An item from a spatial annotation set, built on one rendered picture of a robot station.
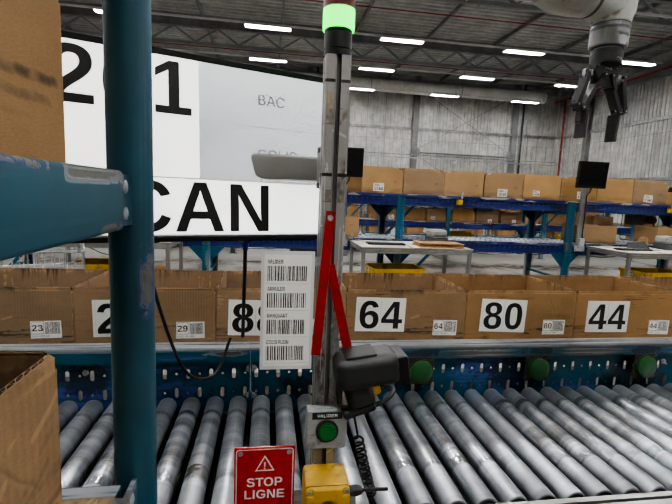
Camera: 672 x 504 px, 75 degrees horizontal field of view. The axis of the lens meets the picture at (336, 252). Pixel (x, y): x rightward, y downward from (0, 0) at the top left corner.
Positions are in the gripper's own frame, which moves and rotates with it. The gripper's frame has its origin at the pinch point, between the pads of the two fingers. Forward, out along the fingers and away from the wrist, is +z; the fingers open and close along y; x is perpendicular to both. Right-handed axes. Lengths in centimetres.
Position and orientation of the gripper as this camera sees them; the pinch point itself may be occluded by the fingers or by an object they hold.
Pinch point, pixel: (595, 131)
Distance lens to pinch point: 137.7
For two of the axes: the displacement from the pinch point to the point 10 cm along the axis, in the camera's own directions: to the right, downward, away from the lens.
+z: -0.6, 9.9, 1.3
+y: 9.4, 0.2, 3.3
